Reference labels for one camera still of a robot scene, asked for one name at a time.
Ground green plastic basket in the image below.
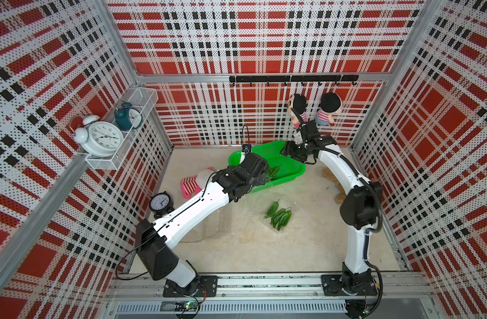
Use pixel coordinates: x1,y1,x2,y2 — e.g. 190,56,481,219
251,141,306,194

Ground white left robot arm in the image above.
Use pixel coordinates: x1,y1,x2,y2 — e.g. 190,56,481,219
136,152,269,296

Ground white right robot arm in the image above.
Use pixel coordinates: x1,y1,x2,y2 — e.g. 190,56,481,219
281,120,383,296

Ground hanging doll pink shirt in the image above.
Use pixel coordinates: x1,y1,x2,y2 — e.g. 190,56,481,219
287,94,307,128

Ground hanging doll striped shirt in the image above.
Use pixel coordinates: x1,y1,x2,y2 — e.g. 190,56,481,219
315,93,342,126

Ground pink striped plush toy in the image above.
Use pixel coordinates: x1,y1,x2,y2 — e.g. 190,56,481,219
180,167,214,199

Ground brown plush bear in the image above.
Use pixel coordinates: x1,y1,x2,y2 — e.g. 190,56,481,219
322,168,346,205

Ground black alarm clock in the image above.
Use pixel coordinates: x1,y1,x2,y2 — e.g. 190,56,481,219
149,191,174,219

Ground teal alarm clock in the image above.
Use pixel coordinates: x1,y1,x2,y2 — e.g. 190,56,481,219
115,102,143,131

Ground green circuit board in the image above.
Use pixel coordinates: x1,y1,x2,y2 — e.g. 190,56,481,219
160,300,197,313

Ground white alarm clock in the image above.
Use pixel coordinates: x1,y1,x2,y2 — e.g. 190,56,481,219
73,115,124,158

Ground black hook rail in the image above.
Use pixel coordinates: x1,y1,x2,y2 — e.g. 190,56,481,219
229,74,359,84

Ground white wire wall shelf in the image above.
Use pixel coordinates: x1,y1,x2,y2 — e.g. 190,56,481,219
74,88,158,171

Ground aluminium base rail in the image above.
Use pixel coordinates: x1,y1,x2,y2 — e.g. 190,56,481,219
100,271,443,318

